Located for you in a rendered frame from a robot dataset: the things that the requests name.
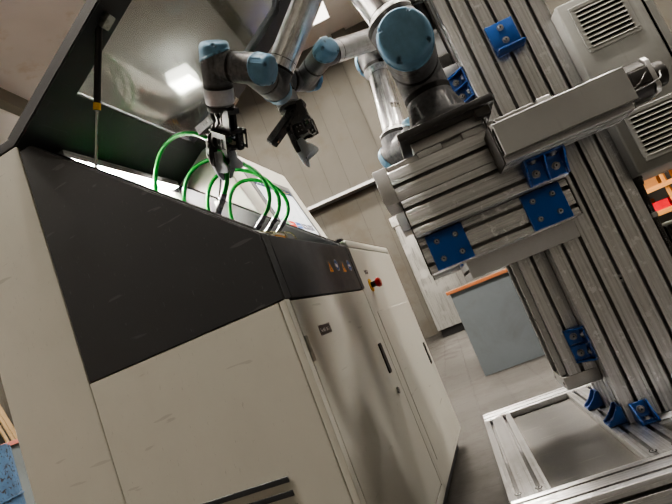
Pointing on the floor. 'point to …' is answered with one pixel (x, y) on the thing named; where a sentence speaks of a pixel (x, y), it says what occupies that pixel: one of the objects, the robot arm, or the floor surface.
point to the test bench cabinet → (230, 420)
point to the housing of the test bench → (45, 360)
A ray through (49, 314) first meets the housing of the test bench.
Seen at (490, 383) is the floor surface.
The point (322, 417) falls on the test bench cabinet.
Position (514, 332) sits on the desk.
